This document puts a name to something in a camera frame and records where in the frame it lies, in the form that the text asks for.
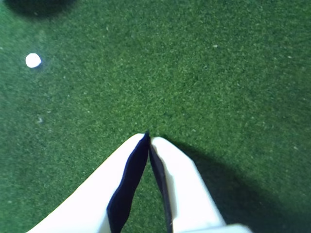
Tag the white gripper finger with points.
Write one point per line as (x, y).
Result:
(184, 189)
(92, 194)

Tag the long green turf mat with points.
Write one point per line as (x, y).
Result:
(194, 85)

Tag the small white dot marker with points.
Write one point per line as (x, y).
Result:
(32, 60)

